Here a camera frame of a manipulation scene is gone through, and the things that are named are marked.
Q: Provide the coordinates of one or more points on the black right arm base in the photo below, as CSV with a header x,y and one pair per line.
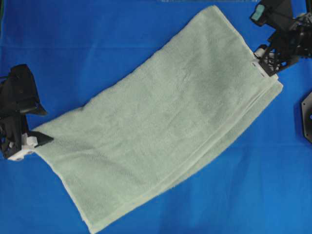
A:
x,y
306,116

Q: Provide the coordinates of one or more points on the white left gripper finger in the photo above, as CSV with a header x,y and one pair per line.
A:
x,y
25,150

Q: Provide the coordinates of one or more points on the light green bath towel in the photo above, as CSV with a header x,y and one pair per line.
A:
x,y
160,124

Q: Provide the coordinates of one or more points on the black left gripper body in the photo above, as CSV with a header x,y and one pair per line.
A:
x,y
13,133

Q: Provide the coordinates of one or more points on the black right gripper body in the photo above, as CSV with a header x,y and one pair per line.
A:
x,y
286,48

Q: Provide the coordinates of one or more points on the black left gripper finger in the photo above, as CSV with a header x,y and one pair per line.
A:
x,y
33,139

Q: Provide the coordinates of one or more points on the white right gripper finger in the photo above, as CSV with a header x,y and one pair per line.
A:
x,y
260,51

